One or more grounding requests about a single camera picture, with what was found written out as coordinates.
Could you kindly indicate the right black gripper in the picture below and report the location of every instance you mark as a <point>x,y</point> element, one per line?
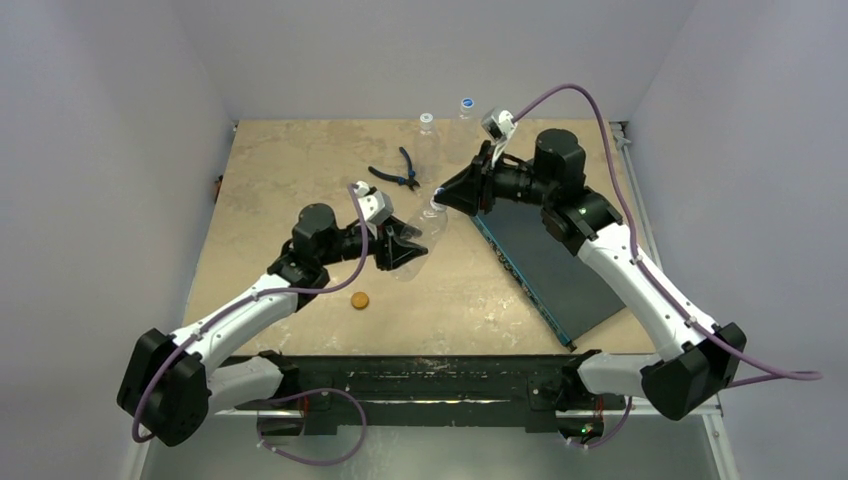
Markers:
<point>486,183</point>

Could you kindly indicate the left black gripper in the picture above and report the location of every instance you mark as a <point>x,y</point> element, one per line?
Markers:
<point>388,249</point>

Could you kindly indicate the clear plastic bottle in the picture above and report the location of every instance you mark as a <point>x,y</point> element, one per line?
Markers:
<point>461,137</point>

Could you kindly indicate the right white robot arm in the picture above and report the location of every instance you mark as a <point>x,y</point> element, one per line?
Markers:
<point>688,367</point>

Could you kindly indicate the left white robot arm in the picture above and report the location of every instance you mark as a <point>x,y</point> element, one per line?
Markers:
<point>173,379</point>

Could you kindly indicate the orange bottle cap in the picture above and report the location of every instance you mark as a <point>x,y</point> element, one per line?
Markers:
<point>359,300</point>

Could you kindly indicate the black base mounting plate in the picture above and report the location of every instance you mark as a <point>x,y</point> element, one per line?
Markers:
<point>537,393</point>

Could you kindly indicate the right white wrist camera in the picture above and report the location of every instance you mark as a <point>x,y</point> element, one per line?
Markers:
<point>499,125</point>

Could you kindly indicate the dark network switch box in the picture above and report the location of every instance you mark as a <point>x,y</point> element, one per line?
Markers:
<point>569,296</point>

